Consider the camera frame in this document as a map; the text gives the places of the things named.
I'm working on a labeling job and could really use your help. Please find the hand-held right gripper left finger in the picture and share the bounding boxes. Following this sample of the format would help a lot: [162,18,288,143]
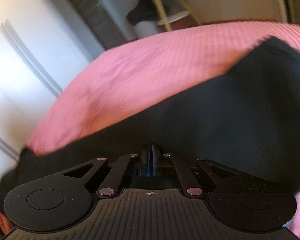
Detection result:
[62,145,151,199]

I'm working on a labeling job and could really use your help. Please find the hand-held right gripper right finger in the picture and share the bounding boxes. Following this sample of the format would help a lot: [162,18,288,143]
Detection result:
[151,144,240,199]

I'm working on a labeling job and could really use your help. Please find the black pants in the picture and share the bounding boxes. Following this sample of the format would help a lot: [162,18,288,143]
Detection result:
[0,36,300,207]

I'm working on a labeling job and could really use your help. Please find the pink ribbed blanket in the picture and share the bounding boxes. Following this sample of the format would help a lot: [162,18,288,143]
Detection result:
[0,21,300,240]

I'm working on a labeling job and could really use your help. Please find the grey pouf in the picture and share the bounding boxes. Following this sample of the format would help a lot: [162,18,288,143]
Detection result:
[134,0,190,41]

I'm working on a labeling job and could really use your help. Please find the dark cloth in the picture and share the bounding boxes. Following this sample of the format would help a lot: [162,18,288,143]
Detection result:
[126,0,161,27]

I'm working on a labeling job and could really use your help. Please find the round side table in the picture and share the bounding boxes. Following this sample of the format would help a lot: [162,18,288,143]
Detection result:
[136,0,201,32]

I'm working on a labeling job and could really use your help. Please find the grey door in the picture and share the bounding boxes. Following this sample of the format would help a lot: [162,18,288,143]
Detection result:
[58,0,131,51]

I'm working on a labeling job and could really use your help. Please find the white wardrobe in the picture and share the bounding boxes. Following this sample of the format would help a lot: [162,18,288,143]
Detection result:
[0,0,97,162]

